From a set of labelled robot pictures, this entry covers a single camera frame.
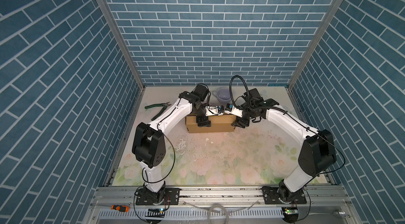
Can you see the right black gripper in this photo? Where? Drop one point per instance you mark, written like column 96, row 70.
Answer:
column 240, row 123

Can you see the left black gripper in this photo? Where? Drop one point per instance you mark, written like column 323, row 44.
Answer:
column 203, row 121

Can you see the brown cardboard box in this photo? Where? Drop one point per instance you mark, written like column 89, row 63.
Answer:
column 219, row 123

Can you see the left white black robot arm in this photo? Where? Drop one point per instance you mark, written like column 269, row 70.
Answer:
column 149, row 141

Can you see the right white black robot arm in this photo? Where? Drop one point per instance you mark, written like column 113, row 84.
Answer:
column 317, row 150

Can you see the lavender ceramic cup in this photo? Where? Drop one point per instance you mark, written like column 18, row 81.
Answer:
column 222, row 95

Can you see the clear plastic tube loop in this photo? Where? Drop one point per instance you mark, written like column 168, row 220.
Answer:
column 218, row 211

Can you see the orange black screwdriver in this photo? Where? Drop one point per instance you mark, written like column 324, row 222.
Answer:
column 120, row 208

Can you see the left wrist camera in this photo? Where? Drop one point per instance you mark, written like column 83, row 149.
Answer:
column 214, row 110

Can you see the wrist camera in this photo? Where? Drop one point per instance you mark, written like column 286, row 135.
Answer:
column 231, row 109
column 214, row 110

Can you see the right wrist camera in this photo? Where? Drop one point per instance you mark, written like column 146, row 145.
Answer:
column 231, row 109

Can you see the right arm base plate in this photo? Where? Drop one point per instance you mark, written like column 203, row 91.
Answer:
column 276, row 195

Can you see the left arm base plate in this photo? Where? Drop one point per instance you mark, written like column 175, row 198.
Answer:
column 146, row 197

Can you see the aluminium mounting rail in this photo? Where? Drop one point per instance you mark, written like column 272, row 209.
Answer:
column 233, row 196

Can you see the white slotted cable duct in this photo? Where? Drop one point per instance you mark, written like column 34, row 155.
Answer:
column 191, row 214

